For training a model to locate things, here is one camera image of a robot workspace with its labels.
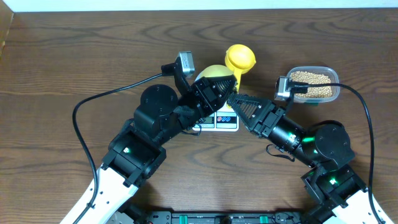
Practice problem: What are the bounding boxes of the right black cable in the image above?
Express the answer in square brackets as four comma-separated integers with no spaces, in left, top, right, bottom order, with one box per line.
[290,82,386,224]

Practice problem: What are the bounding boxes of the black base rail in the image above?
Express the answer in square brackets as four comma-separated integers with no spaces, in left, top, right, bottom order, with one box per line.
[124,208,312,224]

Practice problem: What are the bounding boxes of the white digital kitchen scale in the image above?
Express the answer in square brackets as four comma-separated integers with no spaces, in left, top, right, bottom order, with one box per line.
[193,103,239,132]

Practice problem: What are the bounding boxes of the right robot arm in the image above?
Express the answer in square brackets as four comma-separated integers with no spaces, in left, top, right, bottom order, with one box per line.
[228,93,392,223]

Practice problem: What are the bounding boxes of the left black cable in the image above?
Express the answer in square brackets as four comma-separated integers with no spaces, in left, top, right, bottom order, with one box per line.
[72,73,164,224]

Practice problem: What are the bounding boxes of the pale yellow plastic bowl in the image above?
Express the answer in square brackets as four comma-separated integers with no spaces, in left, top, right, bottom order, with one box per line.
[195,65,233,81]

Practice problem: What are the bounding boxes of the soybeans in container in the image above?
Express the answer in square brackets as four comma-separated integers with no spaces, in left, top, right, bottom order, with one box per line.
[290,70,333,99]

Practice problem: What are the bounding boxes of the black cable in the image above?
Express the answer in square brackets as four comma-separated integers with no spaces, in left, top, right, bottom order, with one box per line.
[72,73,164,224]
[290,82,386,224]

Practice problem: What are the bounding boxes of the clear plastic container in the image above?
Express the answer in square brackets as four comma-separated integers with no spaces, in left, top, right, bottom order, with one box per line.
[287,66,340,103]

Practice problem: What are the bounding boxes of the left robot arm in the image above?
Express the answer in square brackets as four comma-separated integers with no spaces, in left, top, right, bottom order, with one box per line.
[62,75,236,223]

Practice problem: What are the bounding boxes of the yellow plastic measuring scoop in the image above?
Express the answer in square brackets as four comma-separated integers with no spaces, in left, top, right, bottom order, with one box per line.
[224,44,256,91]

